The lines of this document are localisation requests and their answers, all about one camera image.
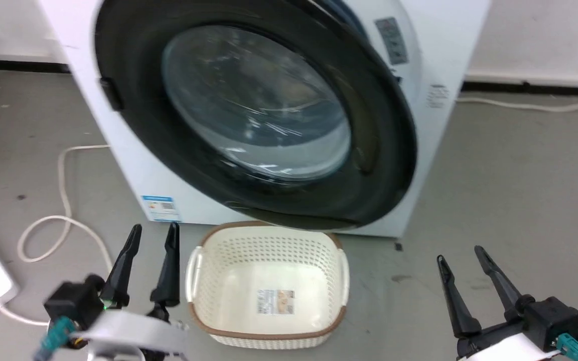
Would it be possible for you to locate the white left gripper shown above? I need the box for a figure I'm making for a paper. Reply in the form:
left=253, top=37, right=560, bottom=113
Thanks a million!
left=70, top=222, right=190, bottom=361

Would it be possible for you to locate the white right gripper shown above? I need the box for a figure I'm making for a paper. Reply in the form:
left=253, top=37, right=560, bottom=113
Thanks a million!
left=437, top=245, right=561, bottom=361

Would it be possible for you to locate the white front-load washing machine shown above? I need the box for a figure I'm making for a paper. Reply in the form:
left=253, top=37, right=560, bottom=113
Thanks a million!
left=37, top=0, right=493, bottom=239

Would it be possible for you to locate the black round glass washer door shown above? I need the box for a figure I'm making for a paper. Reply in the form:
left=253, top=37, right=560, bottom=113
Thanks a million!
left=94, top=0, right=418, bottom=233

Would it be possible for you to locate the blue white energy label sticker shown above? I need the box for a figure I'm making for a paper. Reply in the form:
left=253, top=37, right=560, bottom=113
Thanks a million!
left=140, top=195, right=182, bottom=223

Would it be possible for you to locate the cream perforated laundry basket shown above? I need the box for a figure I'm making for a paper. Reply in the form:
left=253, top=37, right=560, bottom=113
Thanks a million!
left=185, top=221, right=351, bottom=350

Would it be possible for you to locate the paper label in basket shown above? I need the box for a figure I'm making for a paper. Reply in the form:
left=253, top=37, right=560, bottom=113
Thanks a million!
left=256, top=289, right=296, bottom=316

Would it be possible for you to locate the grey instruction sticker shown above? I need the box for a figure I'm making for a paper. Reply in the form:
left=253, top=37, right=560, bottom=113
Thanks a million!
left=374, top=17, right=410, bottom=66

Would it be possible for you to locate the teal right camera cable plug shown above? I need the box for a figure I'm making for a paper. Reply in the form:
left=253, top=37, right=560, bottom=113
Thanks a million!
left=555, top=333, right=578, bottom=361

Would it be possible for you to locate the teal camera cable plug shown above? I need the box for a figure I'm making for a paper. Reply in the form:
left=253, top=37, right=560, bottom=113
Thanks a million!
left=555, top=333, right=578, bottom=361
left=32, top=317, right=77, bottom=361

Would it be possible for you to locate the teal left camera cable plug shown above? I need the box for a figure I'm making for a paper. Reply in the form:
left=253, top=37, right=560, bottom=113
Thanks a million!
left=32, top=317, right=77, bottom=361

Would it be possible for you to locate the white looped power cable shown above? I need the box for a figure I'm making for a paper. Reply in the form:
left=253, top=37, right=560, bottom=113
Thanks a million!
left=0, top=144, right=115, bottom=327

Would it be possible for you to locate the white straight floor cable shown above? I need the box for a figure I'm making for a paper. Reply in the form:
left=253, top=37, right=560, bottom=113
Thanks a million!
left=457, top=96, right=578, bottom=113

